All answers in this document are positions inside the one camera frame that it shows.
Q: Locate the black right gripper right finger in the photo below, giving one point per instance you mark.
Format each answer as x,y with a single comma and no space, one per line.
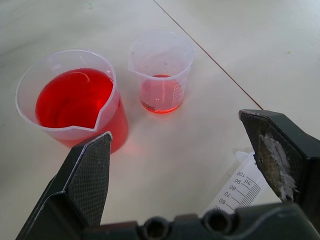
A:
282,150

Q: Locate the clear graduated measuring cylinder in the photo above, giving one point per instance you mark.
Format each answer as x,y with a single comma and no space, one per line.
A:
240,190

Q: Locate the small clear plastic beaker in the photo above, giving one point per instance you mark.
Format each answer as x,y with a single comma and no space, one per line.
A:
161,82

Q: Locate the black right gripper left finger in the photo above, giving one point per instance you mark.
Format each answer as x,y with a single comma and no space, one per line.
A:
82,185

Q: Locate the large clear plastic beaker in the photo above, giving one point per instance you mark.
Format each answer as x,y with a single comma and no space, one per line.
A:
75,100

